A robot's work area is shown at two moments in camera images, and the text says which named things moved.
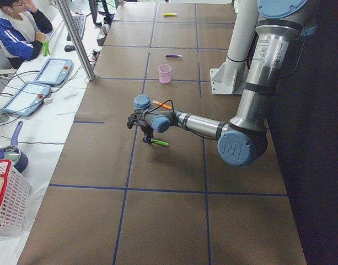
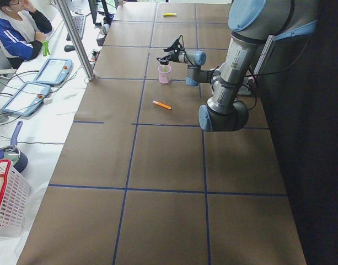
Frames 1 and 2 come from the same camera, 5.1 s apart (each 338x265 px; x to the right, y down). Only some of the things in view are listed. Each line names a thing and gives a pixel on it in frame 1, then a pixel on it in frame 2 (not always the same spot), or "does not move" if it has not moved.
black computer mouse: [69, 48] does not move
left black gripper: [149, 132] to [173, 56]
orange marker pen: [164, 105] does not move
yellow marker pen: [169, 14] does not move
